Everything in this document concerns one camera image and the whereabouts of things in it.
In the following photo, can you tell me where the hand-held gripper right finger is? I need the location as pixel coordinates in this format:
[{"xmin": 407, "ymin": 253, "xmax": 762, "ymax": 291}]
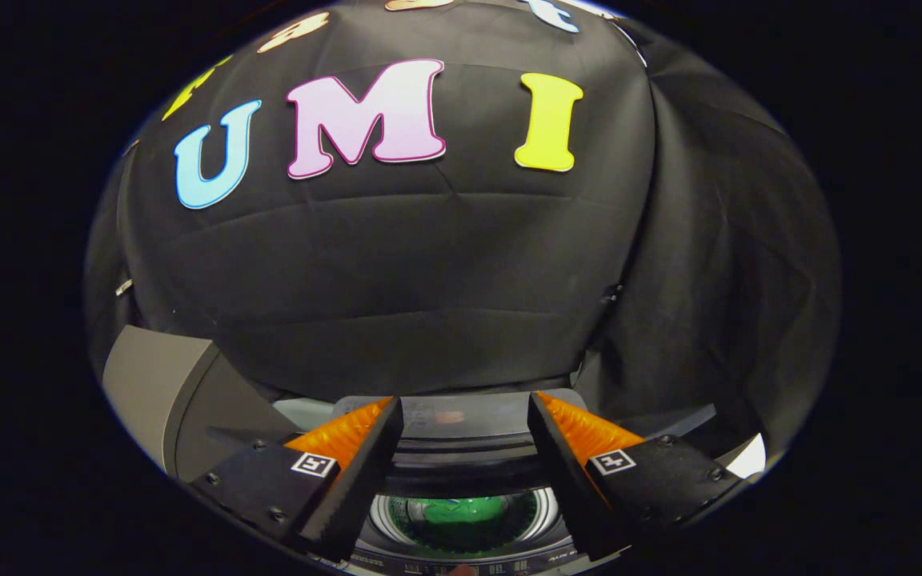
[{"xmin": 528, "ymin": 391, "xmax": 750, "ymax": 561}]

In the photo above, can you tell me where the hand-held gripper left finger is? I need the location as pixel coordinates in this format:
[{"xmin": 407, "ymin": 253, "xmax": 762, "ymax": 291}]
[{"xmin": 189, "ymin": 396, "xmax": 404, "ymax": 563}]

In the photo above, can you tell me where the grey washing machine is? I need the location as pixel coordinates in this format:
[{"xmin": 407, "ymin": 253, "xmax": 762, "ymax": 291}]
[{"xmin": 273, "ymin": 388, "xmax": 718, "ymax": 576}]

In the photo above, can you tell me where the green polo shirt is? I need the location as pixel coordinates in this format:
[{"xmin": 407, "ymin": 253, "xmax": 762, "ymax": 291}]
[{"xmin": 407, "ymin": 496, "xmax": 519, "ymax": 535}]

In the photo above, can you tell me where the white black patterned board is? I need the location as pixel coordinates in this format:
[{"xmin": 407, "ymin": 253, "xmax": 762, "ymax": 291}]
[{"xmin": 725, "ymin": 433, "xmax": 768, "ymax": 479}]

